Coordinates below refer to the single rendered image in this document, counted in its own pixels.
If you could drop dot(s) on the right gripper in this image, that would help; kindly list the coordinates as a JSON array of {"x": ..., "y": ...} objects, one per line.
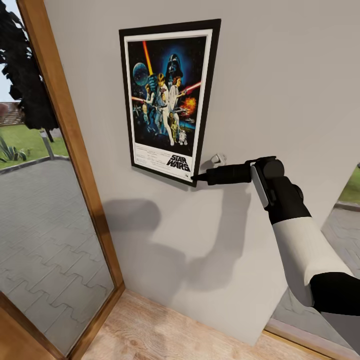
[{"x": 220, "y": 175}]

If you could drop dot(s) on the fixed window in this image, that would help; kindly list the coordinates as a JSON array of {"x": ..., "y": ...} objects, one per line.
[{"x": 304, "y": 327}]

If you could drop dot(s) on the door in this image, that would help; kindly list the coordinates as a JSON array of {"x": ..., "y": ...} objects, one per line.
[{"x": 59, "y": 273}]

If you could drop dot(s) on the poster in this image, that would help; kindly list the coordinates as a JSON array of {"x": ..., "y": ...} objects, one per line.
[{"x": 167, "y": 74}]

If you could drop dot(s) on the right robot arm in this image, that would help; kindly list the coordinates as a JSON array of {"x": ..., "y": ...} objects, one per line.
[{"x": 315, "y": 274}]

